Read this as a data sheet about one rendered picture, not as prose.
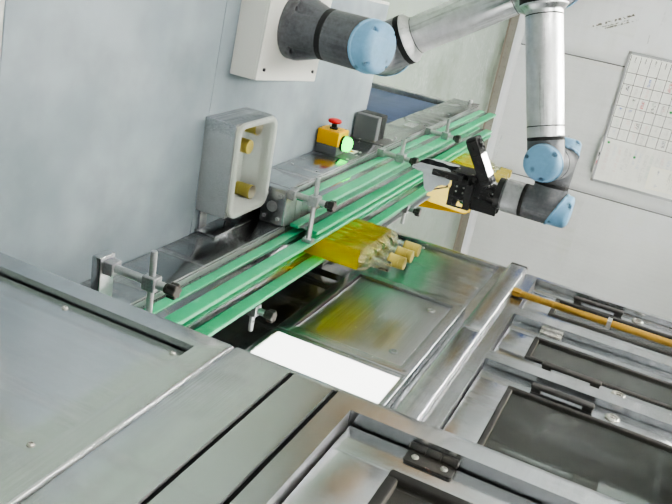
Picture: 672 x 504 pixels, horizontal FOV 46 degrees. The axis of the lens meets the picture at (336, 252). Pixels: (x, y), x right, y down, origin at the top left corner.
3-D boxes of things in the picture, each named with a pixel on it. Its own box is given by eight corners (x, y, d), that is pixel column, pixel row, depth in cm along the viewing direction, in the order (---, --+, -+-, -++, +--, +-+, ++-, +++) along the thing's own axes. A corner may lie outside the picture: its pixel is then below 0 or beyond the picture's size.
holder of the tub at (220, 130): (193, 231, 186) (221, 241, 184) (206, 116, 176) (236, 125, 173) (232, 213, 201) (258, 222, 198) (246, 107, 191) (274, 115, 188)
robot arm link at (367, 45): (326, 4, 173) (381, 18, 168) (353, 14, 185) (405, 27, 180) (313, 59, 176) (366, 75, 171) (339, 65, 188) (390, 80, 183)
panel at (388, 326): (165, 419, 153) (322, 490, 141) (166, 406, 151) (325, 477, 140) (353, 276, 230) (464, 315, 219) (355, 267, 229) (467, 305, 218)
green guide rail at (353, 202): (289, 226, 202) (317, 235, 199) (290, 222, 201) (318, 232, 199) (474, 128, 353) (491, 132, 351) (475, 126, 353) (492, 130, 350)
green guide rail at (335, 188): (293, 199, 199) (322, 208, 196) (294, 195, 199) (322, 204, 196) (478, 112, 351) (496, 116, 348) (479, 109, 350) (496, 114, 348)
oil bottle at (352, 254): (292, 249, 210) (366, 274, 202) (295, 229, 207) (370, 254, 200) (302, 243, 214) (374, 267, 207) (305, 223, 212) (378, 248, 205)
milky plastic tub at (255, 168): (196, 210, 184) (228, 221, 181) (207, 115, 176) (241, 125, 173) (236, 194, 199) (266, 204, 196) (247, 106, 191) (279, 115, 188)
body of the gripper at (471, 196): (442, 203, 182) (493, 219, 178) (450, 168, 179) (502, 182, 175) (452, 196, 189) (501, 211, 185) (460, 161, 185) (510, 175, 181)
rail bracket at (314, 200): (280, 235, 198) (324, 250, 194) (290, 170, 192) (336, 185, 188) (286, 231, 201) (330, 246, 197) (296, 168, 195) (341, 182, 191)
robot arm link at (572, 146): (578, 141, 164) (562, 192, 167) (587, 142, 174) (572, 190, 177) (541, 132, 168) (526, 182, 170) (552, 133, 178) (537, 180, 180)
